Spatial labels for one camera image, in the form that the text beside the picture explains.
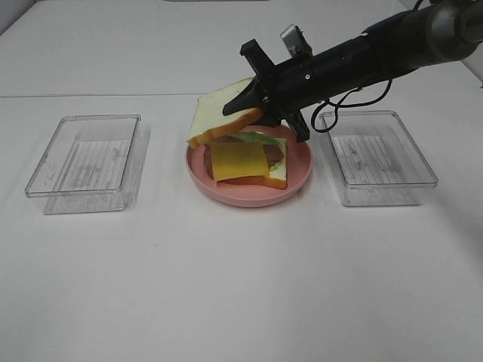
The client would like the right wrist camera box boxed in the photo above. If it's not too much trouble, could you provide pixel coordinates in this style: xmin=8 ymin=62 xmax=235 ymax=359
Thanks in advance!
xmin=280 ymin=24 xmax=313 ymax=58

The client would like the clear plastic container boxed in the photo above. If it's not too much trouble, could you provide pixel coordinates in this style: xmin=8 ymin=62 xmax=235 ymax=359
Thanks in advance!
xmin=25 ymin=114 xmax=150 ymax=215
xmin=318 ymin=110 xmax=438 ymax=207

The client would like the yellow cheese slice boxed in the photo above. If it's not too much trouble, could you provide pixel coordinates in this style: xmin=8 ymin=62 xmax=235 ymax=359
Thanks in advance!
xmin=210 ymin=142 xmax=269 ymax=182

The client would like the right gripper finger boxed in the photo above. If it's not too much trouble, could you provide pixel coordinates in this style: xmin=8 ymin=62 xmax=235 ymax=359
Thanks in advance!
xmin=222 ymin=78 xmax=260 ymax=116

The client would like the long bacon strip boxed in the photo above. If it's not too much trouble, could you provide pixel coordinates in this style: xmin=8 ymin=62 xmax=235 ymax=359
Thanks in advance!
xmin=212 ymin=136 xmax=285 ymax=167

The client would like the left clear plastic container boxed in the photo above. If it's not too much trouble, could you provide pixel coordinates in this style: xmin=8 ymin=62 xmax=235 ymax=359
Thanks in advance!
xmin=25 ymin=114 xmax=150 ymax=215

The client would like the short bacon strip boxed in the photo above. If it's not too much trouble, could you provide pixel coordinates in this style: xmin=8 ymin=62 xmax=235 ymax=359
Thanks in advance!
xmin=203 ymin=144 xmax=214 ymax=179

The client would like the pink round plate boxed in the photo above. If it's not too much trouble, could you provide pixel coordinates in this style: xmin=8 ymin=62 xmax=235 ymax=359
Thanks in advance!
xmin=186 ymin=125 xmax=312 ymax=207

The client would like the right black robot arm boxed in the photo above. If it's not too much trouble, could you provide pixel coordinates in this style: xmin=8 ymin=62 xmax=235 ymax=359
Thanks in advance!
xmin=223 ymin=1 xmax=482 ymax=142

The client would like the green lettuce leaf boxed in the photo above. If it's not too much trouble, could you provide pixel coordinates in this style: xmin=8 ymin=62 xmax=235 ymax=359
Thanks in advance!
xmin=232 ymin=131 xmax=287 ymax=171

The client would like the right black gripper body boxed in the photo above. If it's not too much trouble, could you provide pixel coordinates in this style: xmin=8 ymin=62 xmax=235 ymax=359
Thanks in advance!
xmin=240 ymin=38 xmax=374 ymax=142

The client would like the bread slice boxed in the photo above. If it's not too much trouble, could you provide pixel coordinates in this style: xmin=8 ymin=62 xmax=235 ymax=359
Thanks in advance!
xmin=187 ymin=78 xmax=264 ymax=149
xmin=205 ymin=137 xmax=288 ymax=190

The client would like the right clear plastic container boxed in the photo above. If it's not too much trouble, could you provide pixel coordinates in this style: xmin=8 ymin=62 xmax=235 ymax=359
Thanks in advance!
xmin=318 ymin=110 xmax=438 ymax=207

